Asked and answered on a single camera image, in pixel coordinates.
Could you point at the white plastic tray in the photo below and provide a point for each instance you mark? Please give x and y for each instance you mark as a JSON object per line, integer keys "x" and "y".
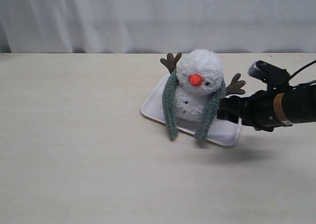
{"x": 222, "y": 133}

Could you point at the green fuzzy scarf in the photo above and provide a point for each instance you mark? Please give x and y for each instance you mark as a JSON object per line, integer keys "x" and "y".
{"x": 170, "y": 110}

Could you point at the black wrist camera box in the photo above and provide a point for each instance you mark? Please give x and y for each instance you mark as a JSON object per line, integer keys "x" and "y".
{"x": 269, "y": 74}

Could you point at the white backdrop curtain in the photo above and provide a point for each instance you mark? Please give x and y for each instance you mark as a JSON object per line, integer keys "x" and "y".
{"x": 157, "y": 26}

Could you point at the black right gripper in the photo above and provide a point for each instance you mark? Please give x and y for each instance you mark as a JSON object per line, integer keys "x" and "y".
{"x": 255, "y": 111}

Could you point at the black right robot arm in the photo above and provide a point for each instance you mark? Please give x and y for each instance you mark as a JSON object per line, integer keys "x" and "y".
{"x": 296, "y": 105}

